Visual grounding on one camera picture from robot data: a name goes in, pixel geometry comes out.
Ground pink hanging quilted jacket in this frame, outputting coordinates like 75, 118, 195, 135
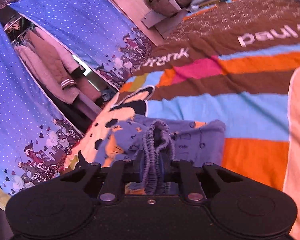
15, 27, 101, 105

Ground blue dotted wardrobe curtain left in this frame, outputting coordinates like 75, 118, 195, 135
0, 23, 82, 196

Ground grey bedside cabinet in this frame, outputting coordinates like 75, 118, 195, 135
141, 0, 187, 38

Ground blue printed children's pants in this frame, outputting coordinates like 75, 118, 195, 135
94, 114, 226, 194

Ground blue dotted wardrobe curtain right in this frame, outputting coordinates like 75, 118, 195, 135
11, 0, 153, 90

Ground colourful paul frank bedspread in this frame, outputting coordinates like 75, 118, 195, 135
62, 0, 300, 240

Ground blue dotted wardrobe curtain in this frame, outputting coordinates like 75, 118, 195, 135
11, 0, 153, 90
0, 23, 82, 196

